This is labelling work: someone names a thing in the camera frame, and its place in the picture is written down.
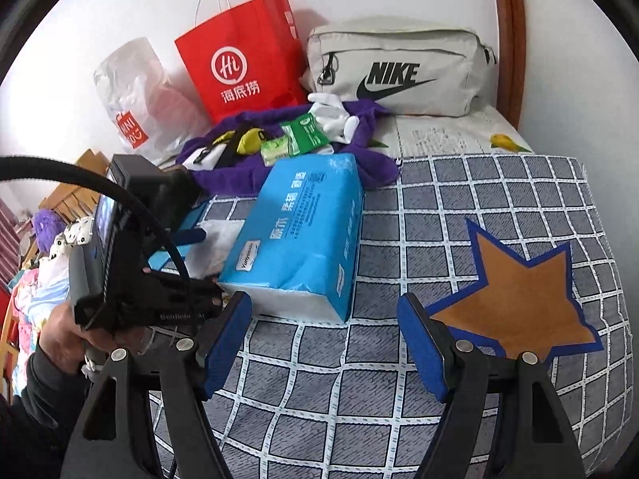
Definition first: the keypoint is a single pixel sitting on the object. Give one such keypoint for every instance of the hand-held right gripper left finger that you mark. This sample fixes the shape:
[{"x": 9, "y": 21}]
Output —
[{"x": 227, "y": 344}]

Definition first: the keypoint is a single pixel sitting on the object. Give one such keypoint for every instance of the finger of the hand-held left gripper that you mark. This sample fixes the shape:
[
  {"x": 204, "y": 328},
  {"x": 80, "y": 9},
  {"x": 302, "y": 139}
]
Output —
[{"x": 192, "y": 235}]

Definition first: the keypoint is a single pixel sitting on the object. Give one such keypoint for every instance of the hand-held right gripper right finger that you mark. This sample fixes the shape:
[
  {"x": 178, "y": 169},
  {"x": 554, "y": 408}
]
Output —
[{"x": 419, "y": 349}]

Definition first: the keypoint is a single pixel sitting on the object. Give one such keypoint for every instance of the white plastic packet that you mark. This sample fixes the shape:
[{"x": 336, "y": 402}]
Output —
[{"x": 219, "y": 242}]

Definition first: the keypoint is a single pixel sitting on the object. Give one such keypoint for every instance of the blue tissue pack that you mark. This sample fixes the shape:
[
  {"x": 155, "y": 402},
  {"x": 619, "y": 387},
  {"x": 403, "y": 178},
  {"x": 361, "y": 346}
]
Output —
[{"x": 299, "y": 234}]

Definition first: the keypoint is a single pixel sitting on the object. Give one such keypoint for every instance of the purple plush toy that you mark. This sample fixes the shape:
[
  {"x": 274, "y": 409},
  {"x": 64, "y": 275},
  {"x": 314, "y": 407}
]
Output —
[{"x": 379, "y": 172}]

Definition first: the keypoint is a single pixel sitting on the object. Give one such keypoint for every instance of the person's left forearm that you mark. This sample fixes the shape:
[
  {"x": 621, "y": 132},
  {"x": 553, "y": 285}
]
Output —
[{"x": 35, "y": 409}]

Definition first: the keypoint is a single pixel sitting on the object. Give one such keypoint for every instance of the person's left hand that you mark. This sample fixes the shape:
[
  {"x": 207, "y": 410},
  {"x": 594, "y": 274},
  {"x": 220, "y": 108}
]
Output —
[{"x": 62, "y": 334}]

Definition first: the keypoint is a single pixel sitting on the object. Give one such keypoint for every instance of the white dice plush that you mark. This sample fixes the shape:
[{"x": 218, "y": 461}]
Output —
[{"x": 75, "y": 234}]

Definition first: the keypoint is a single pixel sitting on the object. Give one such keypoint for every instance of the purple fluffy toy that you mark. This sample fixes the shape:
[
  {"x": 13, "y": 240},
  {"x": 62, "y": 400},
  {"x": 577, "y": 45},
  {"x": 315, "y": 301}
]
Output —
[{"x": 47, "y": 227}]

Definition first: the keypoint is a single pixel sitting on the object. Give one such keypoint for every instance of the wooden furniture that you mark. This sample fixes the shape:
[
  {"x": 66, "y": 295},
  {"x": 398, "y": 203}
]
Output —
[{"x": 75, "y": 194}]

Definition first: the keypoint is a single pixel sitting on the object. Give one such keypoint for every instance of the colourful clothes pile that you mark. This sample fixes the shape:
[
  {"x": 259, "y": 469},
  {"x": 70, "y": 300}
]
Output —
[{"x": 35, "y": 284}]

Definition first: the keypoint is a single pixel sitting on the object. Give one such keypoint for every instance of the red striped cloth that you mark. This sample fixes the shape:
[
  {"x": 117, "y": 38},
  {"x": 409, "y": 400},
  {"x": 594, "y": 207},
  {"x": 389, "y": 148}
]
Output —
[{"x": 12, "y": 239}]

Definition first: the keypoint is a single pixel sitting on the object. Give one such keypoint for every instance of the light green packet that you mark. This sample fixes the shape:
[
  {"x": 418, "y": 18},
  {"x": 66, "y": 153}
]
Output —
[{"x": 274, "y": 150}]

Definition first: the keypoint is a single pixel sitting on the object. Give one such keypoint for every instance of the grey checked blanket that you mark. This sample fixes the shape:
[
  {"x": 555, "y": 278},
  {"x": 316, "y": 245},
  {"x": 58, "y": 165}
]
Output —
[{"x": 424, "y": 209}]

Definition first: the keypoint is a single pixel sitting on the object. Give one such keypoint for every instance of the white plastic bag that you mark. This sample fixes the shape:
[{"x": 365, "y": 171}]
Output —
[{"x": 140, "y": 90}]

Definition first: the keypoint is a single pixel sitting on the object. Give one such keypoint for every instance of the red paper bag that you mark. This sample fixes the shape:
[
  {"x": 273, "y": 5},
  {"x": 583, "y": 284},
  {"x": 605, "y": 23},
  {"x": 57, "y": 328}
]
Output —
[{"x": 239, "y": 50}]

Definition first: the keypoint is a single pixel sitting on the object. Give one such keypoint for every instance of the fruit print bed sheet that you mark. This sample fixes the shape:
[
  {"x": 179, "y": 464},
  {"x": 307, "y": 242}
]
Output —
[{"x": 439, "y": 134}]

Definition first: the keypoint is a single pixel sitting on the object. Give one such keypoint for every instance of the grey zip pouch bag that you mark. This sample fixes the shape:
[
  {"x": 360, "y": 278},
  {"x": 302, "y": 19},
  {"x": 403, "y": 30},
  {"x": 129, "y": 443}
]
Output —
[{"x": 399, "y": 45}]

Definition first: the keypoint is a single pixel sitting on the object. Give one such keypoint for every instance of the brown wooden headboard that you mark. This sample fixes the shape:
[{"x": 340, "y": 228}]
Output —
[{"x": 509, "y": 35}]

